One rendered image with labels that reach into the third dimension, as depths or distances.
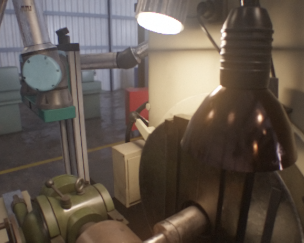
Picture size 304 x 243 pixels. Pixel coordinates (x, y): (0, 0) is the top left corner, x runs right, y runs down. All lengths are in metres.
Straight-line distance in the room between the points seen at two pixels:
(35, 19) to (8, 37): 8.85
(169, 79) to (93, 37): 10.11
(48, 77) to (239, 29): 0.86
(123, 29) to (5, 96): 6.90
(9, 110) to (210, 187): 5.70
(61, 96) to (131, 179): 0.53
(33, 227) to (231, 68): 0.70
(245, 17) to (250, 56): 0.04
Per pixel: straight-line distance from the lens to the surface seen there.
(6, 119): 6.13
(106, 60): 1.66
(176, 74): 0.79
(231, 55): 0.29
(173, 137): 0.66
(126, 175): 0.99
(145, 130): 0.89
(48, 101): 1.24
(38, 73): 1.04
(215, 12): 0.64
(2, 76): 6.02
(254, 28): 0.29
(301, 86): 0.58
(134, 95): 4.90
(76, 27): 10.62
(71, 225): 0.79
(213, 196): 0.62
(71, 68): 1.40
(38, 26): 1.09
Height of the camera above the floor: 1.73
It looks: 16 degrees down
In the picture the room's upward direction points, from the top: straight up
